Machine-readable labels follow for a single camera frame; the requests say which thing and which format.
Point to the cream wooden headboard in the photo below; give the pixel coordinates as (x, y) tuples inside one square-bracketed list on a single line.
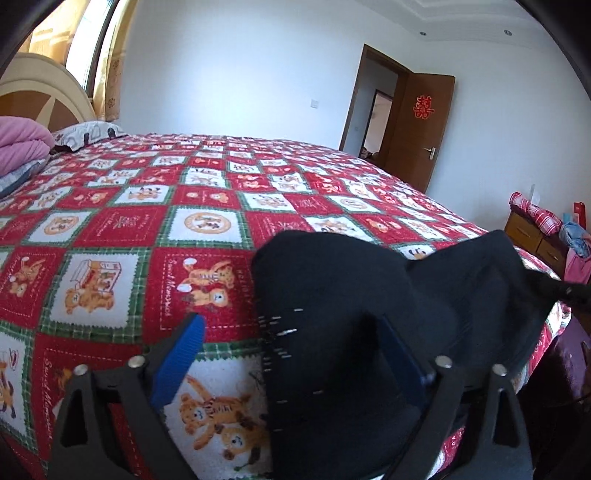
[(41, 92)]

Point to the dark window frame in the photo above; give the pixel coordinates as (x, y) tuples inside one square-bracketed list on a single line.
[(99, 46)]

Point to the black pants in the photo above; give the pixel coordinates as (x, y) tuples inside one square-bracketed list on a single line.
[(332, 295)]

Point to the red plaid cloth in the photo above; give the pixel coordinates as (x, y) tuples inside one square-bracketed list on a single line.
[(535, 212)]

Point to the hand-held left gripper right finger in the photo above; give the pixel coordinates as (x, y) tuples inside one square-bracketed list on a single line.
[(402, 364)]

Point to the red bag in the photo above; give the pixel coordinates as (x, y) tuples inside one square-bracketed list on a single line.
[(581, 214)]

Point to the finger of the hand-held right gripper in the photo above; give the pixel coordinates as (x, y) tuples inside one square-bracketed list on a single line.
[(577, 294)]

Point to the red paper door decoration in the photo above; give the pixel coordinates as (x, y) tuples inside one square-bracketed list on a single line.
[(423, 107)]

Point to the pink cloth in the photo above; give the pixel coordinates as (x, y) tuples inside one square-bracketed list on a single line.
[(577, 270)]

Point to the brown wooden door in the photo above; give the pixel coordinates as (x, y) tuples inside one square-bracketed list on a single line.
[(415, 147)]

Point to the blue cloth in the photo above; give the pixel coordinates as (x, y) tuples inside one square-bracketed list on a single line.
[(575, 237)]

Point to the pink folded blanket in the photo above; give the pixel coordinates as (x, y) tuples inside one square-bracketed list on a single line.
[(23, 143)]

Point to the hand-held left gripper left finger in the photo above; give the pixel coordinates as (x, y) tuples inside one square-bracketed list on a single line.
[(180, 360)]

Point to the red checked cartoon bedspread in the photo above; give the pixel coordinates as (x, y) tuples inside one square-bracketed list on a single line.
[(138, 221)]

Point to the yellow patterned curtain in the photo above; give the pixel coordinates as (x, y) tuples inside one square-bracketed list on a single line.
[(113, 64), (55, 27)]

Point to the brown door frame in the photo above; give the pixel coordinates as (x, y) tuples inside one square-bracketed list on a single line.
[(355, 101)]

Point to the wooden nightstand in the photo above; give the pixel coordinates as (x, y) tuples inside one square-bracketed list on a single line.
[(531, 240)]

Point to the white patterned pillow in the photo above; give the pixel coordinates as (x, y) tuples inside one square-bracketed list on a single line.
[(87, 134)]

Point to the white wall plug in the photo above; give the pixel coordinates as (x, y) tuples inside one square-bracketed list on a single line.
[(534, 194)]

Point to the person's dark clothing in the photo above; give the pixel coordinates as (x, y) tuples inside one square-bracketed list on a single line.
[(565, 397)]

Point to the grey patterned quilt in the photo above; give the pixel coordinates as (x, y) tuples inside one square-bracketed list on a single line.
[(18, 177)]

